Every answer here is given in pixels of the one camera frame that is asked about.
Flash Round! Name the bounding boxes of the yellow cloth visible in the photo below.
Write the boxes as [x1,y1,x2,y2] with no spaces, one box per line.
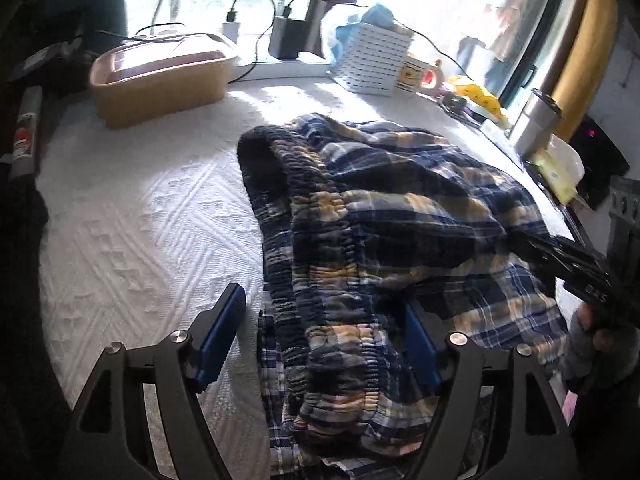
[447,75,504,117]

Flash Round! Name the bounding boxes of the blue plastic bag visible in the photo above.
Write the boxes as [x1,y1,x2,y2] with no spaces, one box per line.
[320,2,397,67]

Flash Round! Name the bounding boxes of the tissue pack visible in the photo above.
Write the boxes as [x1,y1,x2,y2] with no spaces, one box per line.
[530,135,585,204]

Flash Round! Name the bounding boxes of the beige lidded container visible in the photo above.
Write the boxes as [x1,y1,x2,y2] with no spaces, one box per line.
[90,33,240,130]

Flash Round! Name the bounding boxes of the white textured bedspread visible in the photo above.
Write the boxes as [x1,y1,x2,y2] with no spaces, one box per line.
[36,76,583,480]

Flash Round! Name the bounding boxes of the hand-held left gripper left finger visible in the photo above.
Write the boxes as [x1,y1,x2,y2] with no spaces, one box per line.
[57,282,248,480]

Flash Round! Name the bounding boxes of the bear print mug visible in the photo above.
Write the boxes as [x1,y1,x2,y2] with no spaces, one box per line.
[397,55,446,97]

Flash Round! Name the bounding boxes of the blue plaid pants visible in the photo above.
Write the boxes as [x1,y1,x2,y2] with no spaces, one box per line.
[236,112,571,480]

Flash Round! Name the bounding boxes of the golden curtain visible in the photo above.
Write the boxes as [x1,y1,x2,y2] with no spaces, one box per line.
[550,0,621,142]

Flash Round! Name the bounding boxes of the white perforated basket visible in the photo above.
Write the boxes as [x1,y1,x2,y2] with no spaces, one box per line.
[327,22,415,96]

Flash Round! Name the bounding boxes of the steel tumbler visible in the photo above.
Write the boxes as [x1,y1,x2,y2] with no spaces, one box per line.
[510,89,564,159]

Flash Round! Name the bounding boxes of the grey tool with red label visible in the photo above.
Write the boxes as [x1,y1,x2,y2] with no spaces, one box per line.
[10,85,45,179]

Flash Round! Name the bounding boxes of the person's right forearm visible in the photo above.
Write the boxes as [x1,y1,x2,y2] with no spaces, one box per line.
[570,360,640,480]

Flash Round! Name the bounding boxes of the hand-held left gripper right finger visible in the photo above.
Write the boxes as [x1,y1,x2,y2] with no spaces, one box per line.
[402,301,586,480]

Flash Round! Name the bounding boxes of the dark power bank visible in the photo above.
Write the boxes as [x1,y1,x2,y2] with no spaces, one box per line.
[268,16,307,60]

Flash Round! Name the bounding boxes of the long black cable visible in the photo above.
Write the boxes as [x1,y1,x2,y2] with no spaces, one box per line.
[394,19,477,82]

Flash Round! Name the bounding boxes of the black device with red light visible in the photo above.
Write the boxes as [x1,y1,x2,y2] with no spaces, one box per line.
[570,115,631,211]

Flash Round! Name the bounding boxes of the person's right hand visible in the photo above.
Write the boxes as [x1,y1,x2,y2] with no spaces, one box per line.
[561,306,640,389]

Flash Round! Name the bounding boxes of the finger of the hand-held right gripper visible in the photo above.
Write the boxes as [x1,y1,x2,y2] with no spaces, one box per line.
[510,229,609,287]

